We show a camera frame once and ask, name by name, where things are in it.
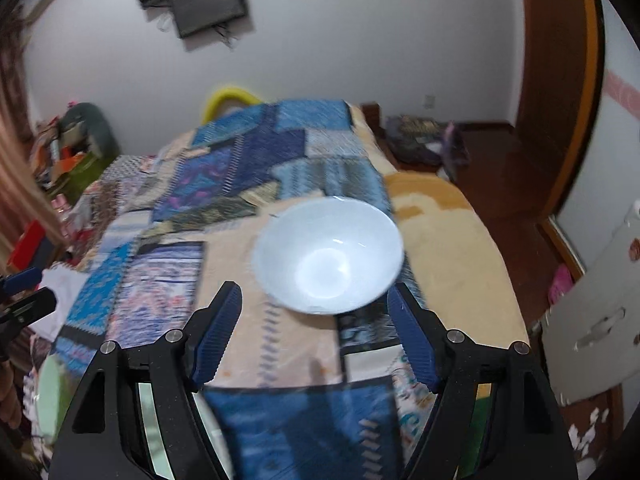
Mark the white mini fridge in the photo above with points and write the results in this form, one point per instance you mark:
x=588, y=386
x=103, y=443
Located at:
x=591, y=336

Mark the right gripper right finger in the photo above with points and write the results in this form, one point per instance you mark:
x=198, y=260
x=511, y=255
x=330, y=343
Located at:
x=421, y=334

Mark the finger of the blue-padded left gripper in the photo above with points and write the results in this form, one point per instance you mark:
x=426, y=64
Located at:
x=29, y=309
x=28, y=279

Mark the white patterned bowl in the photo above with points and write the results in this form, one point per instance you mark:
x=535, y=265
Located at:
x=328, y=255

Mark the folded white cloth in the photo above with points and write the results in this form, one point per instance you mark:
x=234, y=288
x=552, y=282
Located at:
x=66, y=284

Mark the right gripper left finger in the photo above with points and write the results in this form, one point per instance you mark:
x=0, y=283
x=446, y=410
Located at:
x=208, y=332

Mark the brown wooden door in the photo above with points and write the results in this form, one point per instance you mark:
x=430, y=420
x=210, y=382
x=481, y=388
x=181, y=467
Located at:
x=564, y=51

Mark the light green plate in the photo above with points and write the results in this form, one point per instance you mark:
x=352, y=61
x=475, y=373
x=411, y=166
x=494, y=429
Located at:
x=55, y=390

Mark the patchwork patterned bedspread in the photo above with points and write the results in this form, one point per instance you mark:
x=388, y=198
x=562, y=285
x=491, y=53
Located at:
x=133, y=415

